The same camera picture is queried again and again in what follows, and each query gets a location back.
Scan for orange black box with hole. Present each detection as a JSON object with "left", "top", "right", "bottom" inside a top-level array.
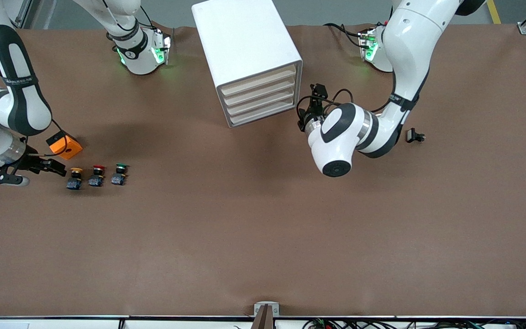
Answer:
[{"left": 46, "top": 131, "right": 83, "bottom": 160}]

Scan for grey metal table bracket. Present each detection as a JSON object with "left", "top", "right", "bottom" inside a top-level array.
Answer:
[{"left": 254, "top": 302, "right": 280, "bottom": 317}]

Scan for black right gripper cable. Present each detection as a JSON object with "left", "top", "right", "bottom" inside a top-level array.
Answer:
[{"left": 28, "top": 119, "right": 69, "bottom": 158}]

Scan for tangled black cables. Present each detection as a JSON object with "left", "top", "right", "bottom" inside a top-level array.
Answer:
[{"left": 302, "top": 318, "right": 526, "bottom": 329}]

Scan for green push button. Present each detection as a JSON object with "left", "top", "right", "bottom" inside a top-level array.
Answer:
[{"left": 110, "top": 163, "right": 129, "bottom": 186}]

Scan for brown paper table cover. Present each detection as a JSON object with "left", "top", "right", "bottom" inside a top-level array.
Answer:
[{"left": 0, "top": 23, "right": 526, "bottom": 318}]

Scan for black arm base cable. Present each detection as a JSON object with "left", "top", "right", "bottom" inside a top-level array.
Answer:
[{"left": 324, "top": 22, "right": 365, "bottom": 48}]

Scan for yellow push button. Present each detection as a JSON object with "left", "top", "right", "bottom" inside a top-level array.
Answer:
[{"left": 66, "top": 167, "right": 84, "bottom": 191}]

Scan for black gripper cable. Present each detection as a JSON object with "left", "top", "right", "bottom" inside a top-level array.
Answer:
[
  {"left": 28, "top": 119, "right": 69, "bottom": 158},
  {"left": 296, "top": 87, "right": 355, "bottom": 120}
]

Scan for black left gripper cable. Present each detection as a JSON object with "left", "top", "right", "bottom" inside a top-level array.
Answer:
[{"left": 296, "top": 87, "right": 355, "bottom": 120}]

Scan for red push button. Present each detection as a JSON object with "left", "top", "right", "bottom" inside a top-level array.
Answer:
[{"left": 89, "top": 164, "right": 107, "bottom": 187}]

